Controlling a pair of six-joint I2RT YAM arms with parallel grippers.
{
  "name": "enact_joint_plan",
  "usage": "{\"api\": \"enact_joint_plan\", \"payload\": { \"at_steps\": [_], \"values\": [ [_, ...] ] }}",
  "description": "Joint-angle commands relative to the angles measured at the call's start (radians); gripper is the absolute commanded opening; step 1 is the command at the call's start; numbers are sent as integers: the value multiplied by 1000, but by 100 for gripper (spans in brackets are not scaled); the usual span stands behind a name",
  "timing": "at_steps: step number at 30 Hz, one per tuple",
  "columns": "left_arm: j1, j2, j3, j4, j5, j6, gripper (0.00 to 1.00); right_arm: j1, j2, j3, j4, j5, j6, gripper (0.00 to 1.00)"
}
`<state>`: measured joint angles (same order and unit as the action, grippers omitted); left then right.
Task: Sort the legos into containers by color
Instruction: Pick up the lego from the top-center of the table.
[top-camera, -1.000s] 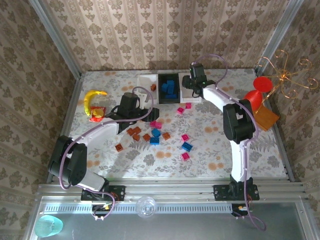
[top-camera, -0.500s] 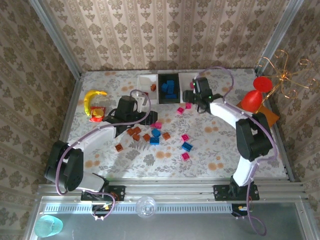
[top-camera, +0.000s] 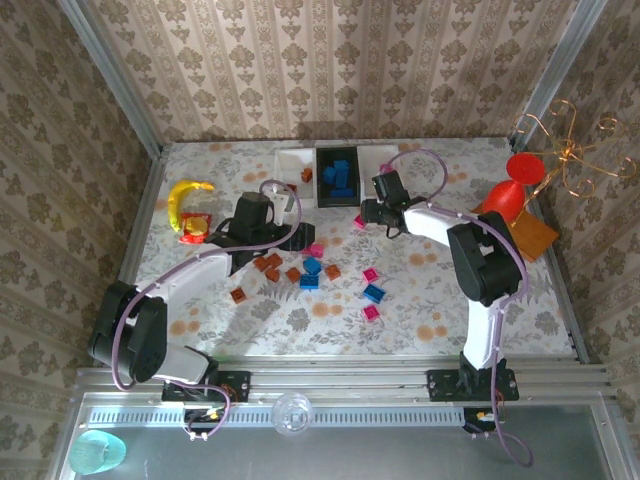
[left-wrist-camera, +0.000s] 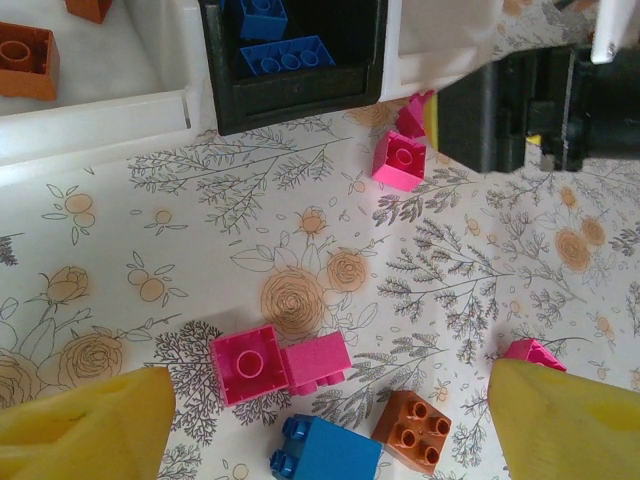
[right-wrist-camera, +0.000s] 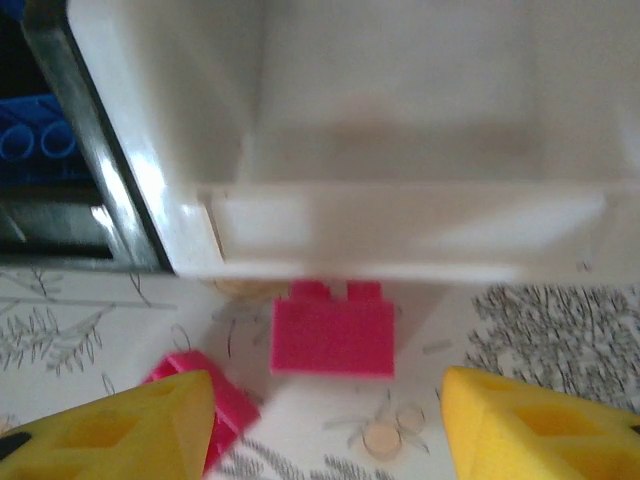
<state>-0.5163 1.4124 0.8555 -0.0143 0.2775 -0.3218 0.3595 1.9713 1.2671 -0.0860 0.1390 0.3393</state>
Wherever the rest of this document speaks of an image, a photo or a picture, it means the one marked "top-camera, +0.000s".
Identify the black electronics bracket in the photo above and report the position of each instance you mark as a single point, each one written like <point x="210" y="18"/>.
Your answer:
<point x="479" y="420"/>
<point x="202" y="417"/>

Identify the floral patterned tablecloth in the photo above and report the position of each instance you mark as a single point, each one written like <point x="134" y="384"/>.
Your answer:
<point x="425" y="300"/>

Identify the grey metal panel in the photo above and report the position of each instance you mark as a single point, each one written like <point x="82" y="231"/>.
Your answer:
<point x="350" y="455"/>

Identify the wooden board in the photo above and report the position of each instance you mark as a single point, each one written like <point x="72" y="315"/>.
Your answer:
<point x="535" y="237"/>

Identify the pink lego brick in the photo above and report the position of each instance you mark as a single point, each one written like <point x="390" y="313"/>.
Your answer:
<point x="316" y="250"/>
<point x="370" y="275"/>
<point x="358" y="221"/>
<point x="370" y="312"/>

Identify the blue lego brick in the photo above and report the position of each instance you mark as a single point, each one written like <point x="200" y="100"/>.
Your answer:
<point x="312" y="265"/>
<point x="342" y="172"/>
<point x="341" y="193"/>
<point x="374" y="293"/>
<point x="309" y="282"/>
<point x="328" y="175"/>

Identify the teal plastic cup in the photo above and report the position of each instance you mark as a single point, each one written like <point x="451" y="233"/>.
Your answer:
<point x="97" y="452"/>

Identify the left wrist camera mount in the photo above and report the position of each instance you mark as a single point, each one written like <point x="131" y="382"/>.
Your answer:
<point x="282" y="202"/>

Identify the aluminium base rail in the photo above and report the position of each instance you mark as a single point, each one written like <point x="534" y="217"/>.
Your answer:
<point x="340" y="377"/>

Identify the red hourglass vase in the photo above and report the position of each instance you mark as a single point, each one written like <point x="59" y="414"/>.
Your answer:
<point x="505" y="200"/>

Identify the black plastic bin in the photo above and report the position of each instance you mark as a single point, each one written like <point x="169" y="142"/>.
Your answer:
<point x="322" y="202"/>

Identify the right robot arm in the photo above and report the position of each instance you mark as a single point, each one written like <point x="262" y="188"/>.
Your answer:
<point x="430" y="222"/>

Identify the clear glass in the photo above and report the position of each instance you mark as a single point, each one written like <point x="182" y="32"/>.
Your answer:
<point x="293" y="414"/>

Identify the aluminium frame post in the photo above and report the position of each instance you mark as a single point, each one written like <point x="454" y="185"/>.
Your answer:
<point x="111" y="75"/>
<point x="548" y="75"/>

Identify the red snack packet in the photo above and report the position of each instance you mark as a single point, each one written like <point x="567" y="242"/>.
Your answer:
<point x="195" y="236"/>

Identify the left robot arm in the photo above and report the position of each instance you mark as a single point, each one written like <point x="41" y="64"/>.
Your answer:
<point x="200" y="270"/>

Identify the yellow banana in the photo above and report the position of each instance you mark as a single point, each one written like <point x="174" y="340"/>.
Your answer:
<point x="175" y="200"/>

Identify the aluminium side rail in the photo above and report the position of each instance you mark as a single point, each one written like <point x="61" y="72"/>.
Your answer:
<point x="144" y="215"/>
<point x="570" y="310"/>

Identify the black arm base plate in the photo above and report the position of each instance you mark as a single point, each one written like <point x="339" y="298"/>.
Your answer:
<point x="235" y="385"/>
<point x="442" y="385"/>

